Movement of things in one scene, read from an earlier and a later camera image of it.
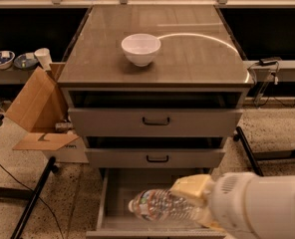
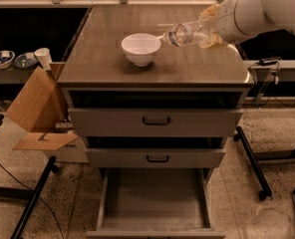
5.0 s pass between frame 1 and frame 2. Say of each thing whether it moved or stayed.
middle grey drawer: stayed
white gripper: moved
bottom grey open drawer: stayed
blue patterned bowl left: stayed
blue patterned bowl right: stayed
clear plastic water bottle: moved
